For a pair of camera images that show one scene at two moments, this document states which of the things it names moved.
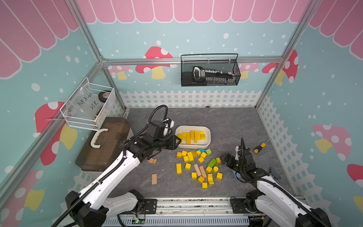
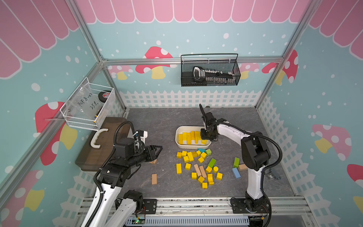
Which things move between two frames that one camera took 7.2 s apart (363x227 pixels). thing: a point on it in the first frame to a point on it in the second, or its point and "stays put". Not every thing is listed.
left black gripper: (173, 144) to (151, 153)
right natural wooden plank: (203, 171) stays put
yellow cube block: (187, 166) stays put
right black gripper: (232, 159) to (203, 137)
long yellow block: (188, 138) stays put
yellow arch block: (210, 179) stays put
